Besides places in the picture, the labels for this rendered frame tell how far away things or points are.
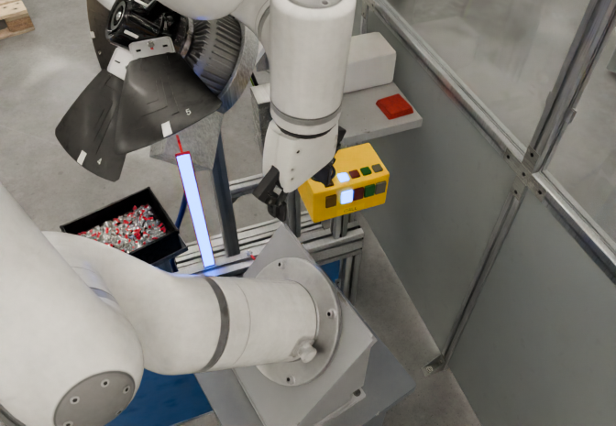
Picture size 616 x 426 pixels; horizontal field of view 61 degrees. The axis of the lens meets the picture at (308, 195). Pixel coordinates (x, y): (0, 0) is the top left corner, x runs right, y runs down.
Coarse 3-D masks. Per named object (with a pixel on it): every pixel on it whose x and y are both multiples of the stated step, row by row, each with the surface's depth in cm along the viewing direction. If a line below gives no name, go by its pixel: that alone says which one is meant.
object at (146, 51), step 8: (144, 40) 112; (152, 40) 112; (160, 40) 112; (168, 40) 113; (136, 48) 111; (144, 48) 111; (160, 48) 111; (168, 48) 111; (136, 56) 109; (144, 56) 109
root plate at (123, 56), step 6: (120, 48) 118; (114, 54) 119; (120, 54) 119; (126, 54) 118; (114, 60) 119; (120, 60) 119; (126, 60) 119; (108, 66) 119; (114, 66) 119; (120, 66) 119; (114, 72) 120; (120, 72) 119
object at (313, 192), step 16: (368, 144) 108; (336, 160) 104; (352, 160) 104; (368, 160) 104; (336, 176) 101; (368, 176) 101; (384, 176) 102; (304, 192) 105; (320, 192) 99; (336, 192) 100; (384, 192) 106; (320, 208) 102; (336, 208) 104; (352, 208) 106
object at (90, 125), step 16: (96, 80) 120; (112, 80) 119; (80, 96) 122; (96, 96) 121; (112, 96) 120; (80, 112) 123; (96, 112) 121; (112, 112) 120; (64, 128) 125; (80, 128) 123; (96, 128) 121; (112, 128) 121; (64, 144) 126; (80, 144) 124; (96, 144) 122; (112, 144) 121; (112, 160) 121; (112, 176) 121
